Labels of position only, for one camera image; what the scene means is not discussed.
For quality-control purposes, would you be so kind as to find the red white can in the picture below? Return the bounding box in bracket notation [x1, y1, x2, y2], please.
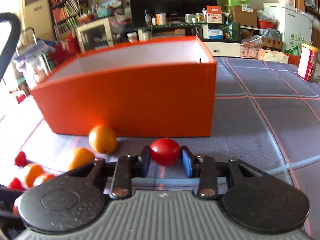
[297, 43, 319, 82]

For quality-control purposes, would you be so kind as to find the orange fruit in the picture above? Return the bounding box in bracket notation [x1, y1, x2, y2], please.
[88, 125, 118, 154]
[33, 173, 56, 187]
[66, 147, 95, 171]
[23, 163, 45, 188]

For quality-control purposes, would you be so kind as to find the red tomato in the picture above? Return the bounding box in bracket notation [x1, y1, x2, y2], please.
[14, 151, 28, 167]
[8, 177, 24, 191]
[150, 138, 182, 166]

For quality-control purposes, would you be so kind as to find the bookshelf with books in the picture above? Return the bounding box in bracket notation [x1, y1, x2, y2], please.
[48, 0, 80, 40]

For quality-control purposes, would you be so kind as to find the plaid bed sheet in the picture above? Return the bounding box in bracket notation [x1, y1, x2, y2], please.
[22, 57, 319, 239]

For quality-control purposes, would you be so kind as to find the white glass-door cabinet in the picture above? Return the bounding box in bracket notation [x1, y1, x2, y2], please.
[76, 16, 116, 53]

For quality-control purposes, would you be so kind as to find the white freezer chest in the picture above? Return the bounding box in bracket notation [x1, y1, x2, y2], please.
[263, 3, 313, 51]

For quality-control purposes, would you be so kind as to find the orange storage box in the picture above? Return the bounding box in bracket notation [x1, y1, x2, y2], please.
[31, 36, 217, 137]

